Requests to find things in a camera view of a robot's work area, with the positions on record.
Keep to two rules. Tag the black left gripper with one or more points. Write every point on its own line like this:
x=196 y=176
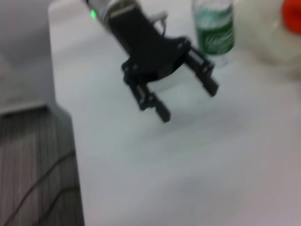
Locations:
x=150 y=49

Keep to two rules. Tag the clear water bottle green label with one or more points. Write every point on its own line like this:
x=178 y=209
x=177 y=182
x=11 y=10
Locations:
x=215 y=33

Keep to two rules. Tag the red round fruit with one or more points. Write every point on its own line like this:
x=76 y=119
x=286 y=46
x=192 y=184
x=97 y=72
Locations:
x=292 y=15

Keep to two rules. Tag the pale green glass fruit plate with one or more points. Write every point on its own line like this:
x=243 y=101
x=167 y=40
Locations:
x=265 y=35

